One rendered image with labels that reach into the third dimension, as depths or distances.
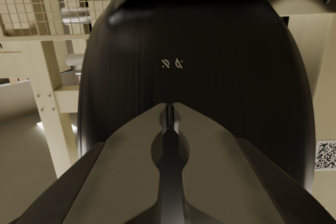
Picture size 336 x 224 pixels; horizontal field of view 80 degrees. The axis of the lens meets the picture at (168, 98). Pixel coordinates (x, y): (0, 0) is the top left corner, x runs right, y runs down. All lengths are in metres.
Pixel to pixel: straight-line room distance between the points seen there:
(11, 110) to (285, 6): 7.83
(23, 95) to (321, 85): 7.84
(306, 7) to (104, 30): 0.34
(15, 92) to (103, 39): 7.65
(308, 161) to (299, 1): 0.30
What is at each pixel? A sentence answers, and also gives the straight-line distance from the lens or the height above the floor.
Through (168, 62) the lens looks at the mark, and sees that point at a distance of 0.22.
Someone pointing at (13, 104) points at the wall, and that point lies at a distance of 7.95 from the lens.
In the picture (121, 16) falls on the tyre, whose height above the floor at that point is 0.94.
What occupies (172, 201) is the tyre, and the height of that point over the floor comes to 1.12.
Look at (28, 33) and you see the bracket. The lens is 1.02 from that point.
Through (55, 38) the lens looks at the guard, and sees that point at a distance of 0.86.
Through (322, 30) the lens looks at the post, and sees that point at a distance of 0.45.
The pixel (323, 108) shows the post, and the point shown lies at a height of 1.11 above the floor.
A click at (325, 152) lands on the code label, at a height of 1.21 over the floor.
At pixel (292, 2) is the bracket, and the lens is 0.49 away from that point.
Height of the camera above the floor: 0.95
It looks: 20 degrees up
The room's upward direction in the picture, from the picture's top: 178 degrees clockwise
